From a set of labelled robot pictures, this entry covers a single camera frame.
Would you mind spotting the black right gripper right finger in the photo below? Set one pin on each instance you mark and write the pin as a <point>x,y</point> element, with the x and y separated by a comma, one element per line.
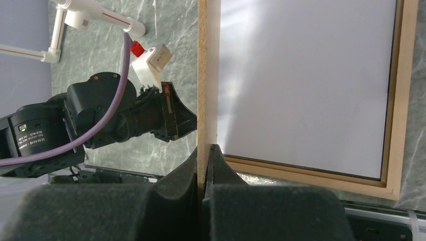
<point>234,210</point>

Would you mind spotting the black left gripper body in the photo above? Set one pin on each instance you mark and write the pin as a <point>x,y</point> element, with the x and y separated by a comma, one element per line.
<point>151,113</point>

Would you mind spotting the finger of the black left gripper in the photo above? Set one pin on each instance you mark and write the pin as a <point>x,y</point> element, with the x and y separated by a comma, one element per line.
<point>173,103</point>
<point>184,122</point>

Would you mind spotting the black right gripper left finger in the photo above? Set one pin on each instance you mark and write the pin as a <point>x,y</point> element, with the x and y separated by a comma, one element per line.
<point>165,210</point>

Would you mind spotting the wooden picture frame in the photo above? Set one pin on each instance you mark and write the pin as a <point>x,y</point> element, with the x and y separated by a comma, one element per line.
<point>389,184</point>

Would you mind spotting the brown backing board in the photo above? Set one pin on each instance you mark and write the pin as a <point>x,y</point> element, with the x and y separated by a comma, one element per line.
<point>208,64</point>

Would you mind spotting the glossy room photo print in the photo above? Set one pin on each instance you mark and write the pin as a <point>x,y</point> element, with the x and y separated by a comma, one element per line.
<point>305,83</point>

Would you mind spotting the white PVC pipe stand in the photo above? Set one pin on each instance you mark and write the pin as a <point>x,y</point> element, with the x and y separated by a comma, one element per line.
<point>76,14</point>

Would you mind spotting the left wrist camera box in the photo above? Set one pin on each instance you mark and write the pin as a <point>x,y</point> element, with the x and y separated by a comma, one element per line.
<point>149,63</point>

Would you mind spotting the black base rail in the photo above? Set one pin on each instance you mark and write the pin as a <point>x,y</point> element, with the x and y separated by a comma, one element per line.
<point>101,175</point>

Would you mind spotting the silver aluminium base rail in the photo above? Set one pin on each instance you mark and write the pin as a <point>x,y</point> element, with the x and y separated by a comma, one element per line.
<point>378,222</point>

